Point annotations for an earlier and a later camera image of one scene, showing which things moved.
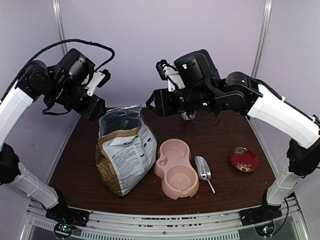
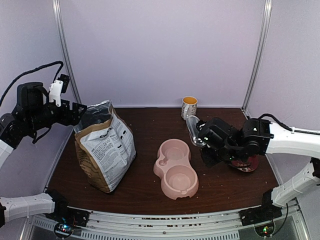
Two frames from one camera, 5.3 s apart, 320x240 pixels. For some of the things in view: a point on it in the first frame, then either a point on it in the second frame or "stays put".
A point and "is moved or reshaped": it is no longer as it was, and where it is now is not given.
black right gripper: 163,107 -> 210,162
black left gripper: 91,111 -> 66,120
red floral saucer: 243,159 stays put
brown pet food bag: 126,149 is moved or reshaped
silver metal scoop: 204,170 -> 191,122
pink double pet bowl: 179,178 stays put
